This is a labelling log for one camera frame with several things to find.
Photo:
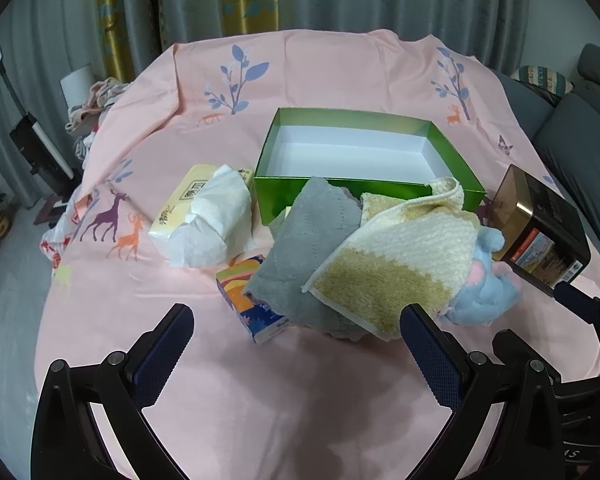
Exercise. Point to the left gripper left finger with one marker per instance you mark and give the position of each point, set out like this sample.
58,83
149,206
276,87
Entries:
66,441

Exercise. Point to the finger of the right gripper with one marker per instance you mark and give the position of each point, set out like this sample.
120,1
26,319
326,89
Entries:
511,349
579,303

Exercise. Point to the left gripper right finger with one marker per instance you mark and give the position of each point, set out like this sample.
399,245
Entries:
526,443

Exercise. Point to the blue plush elephant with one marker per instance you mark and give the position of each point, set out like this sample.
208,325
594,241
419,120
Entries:
491,289

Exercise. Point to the yellow and white towel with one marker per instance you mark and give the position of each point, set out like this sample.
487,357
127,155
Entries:
416,251

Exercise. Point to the grey microfibre cloth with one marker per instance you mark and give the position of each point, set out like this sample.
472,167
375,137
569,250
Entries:
320,219

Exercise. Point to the gold and black tin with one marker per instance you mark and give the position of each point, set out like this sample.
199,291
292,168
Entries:
535,224

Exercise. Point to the dark grey sofa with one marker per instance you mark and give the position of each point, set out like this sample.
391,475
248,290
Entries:
566,134

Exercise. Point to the green cardboard box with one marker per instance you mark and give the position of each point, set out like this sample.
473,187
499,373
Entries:
364,152

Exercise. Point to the striped cushion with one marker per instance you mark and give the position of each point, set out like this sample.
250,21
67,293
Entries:
543,78

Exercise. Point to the red and white cloth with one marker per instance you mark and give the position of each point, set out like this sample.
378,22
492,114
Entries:
56,240

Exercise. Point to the yellow tissue pack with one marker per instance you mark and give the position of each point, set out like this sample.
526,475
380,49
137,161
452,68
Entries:
207,220

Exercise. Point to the pile of pink clothes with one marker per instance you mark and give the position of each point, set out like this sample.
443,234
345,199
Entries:
102,95

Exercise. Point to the grey and yellow curtain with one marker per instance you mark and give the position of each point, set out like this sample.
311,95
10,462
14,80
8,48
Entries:
280,0

